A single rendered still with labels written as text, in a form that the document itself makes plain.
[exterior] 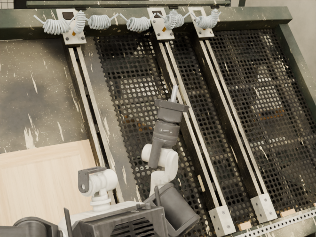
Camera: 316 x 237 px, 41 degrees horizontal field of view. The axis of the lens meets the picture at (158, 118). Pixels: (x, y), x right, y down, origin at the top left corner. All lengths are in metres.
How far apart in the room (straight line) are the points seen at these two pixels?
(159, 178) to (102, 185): 0.33
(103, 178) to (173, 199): 0.23
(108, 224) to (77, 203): 0.72
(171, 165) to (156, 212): 0.38
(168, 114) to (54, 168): 0.58
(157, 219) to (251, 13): 1.74
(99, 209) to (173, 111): 0.44
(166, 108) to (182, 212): 0.37
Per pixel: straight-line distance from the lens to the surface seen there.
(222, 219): 1.96
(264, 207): 2.11
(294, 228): 2.22
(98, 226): 1.06
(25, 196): 1.75
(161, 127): 1.45
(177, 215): 1.30
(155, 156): 1.44
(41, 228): 1.21
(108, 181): 1.26
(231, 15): 2.51
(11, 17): 2.00
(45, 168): 1.79
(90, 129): 1.84
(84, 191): 1.22
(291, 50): 2.73
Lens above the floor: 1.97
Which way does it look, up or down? 17 degrees down
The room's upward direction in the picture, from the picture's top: 1 degrees clockwise
